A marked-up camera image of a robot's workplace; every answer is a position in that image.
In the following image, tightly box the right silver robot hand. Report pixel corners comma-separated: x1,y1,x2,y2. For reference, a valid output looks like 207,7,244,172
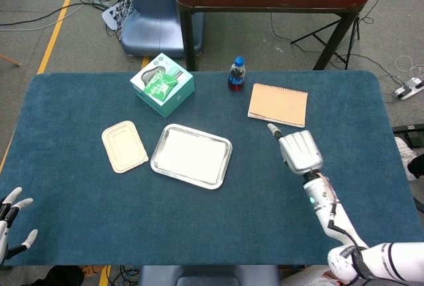
266,122,324,177

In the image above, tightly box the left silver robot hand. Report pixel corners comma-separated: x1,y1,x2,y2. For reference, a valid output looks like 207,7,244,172
0,186,39,265

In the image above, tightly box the stainless steel tray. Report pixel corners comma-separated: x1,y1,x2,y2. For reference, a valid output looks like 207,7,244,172
150,123,233,190

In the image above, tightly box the tan spiral notebook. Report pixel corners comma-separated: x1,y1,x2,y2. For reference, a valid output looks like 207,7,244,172
248,83,309,129

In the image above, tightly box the black bag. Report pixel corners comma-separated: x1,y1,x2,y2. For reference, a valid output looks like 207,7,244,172
31,265,85,286

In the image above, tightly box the cola bottle blue cap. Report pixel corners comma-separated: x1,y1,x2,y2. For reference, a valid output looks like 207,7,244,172
227,56,246,92

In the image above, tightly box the white shoe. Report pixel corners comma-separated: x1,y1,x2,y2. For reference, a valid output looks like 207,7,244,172
394,136,417,181

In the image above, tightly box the black metal stand base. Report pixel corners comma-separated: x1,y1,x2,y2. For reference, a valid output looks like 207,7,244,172
392,123,424,150

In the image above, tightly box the black tripod stand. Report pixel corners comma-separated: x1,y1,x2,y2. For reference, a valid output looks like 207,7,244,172
290,16,361,70

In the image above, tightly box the white power strip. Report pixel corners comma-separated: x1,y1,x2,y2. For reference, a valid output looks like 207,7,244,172
392,77,424,101

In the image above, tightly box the white plastic bag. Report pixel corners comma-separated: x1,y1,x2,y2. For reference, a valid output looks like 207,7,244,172
281,265,334,286

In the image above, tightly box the blue felt table mat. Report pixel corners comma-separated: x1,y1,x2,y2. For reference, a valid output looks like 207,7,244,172
0,70,419,267

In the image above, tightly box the teal cardboard box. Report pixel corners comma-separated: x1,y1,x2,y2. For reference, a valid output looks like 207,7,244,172
129,52,195,118

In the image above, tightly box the cream plastic container lid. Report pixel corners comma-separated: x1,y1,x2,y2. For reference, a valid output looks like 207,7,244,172
101,120,149,173

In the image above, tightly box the blue grey robot torso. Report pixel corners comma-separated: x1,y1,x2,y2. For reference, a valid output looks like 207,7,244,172
137,265,282,286

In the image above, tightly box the green snack packet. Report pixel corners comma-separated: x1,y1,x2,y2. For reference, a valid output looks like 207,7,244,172
142,70,179,103

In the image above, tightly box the wooden stick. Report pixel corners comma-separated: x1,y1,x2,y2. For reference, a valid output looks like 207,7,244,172
0,53,23,68

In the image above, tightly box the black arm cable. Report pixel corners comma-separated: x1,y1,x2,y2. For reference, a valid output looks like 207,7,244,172
326,179,370,282

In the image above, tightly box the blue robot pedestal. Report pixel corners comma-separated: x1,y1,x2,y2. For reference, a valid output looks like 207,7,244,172
119,0,205,58

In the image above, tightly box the white cable hub board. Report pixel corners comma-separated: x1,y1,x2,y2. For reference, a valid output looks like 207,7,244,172
101,3,133,30

